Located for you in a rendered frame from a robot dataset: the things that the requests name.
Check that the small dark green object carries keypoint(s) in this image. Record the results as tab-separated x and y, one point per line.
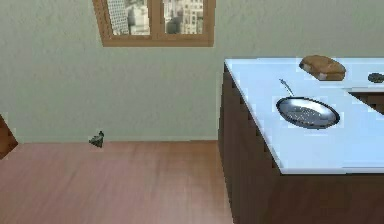
97	140

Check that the brown bread loaf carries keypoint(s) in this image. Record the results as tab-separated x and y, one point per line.
325	66

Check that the silver frying pan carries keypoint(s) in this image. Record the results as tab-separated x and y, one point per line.
306	113

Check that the dark brown kitchen counter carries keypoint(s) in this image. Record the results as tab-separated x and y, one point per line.
253	186

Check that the small dark round object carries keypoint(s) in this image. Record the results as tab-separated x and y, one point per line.
376	77

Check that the wooden framed window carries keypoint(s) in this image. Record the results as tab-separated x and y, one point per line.
156	36

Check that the brown wooden furniture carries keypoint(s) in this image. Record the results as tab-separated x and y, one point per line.
6	138

